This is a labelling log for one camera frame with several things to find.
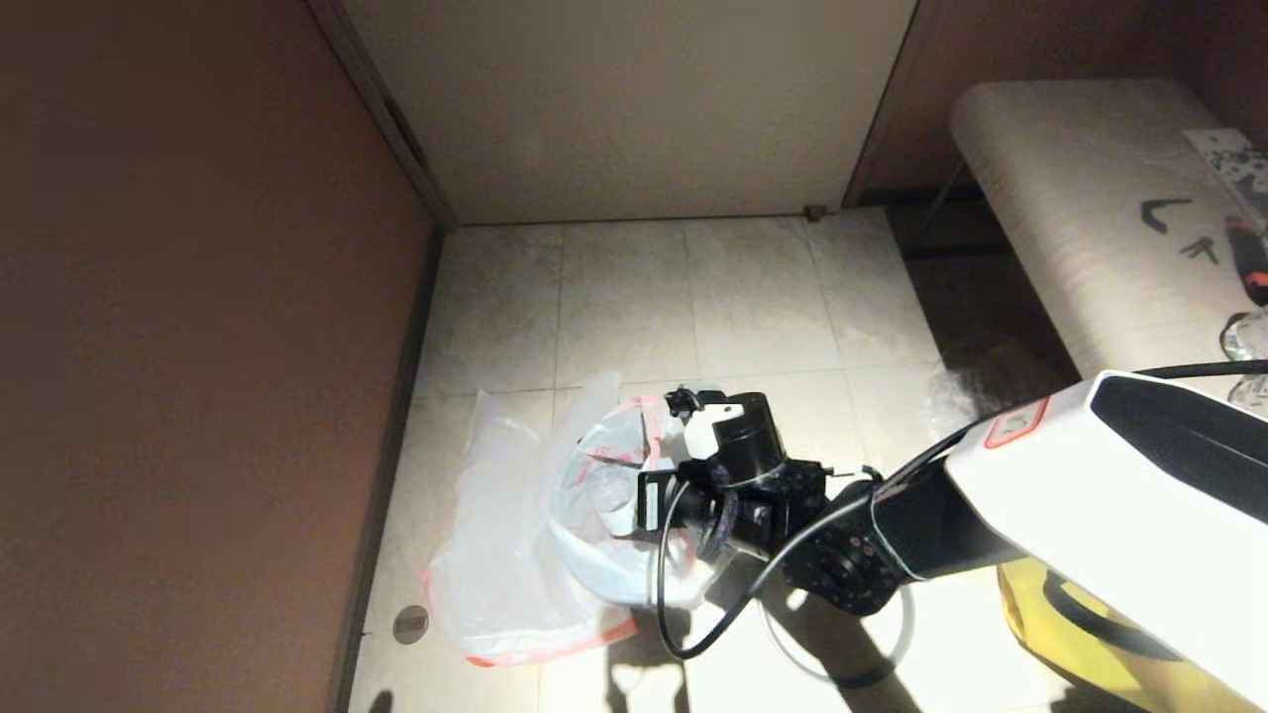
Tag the yellow plastic bag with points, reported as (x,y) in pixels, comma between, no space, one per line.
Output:
(1040,644)

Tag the light wood table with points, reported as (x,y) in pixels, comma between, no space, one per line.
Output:
(1070,218)

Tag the black and red tool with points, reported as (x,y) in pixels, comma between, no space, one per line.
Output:
(1253,265)

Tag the new white red-edged trash bag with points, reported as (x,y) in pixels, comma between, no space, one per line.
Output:
(495,564)

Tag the round metal floor drain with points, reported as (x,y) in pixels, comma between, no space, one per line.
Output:
(411,626)

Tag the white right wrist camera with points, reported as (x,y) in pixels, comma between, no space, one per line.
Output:
(713,431)

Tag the white patterned paper sheet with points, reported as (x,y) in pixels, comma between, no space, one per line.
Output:
(1233,153)

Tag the white door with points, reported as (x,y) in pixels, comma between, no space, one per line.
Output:
(634,99)

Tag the clear glass cup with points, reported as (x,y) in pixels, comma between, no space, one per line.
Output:
(1253,393)
(1248,337)

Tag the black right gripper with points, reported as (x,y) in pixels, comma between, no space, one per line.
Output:
(753,505)

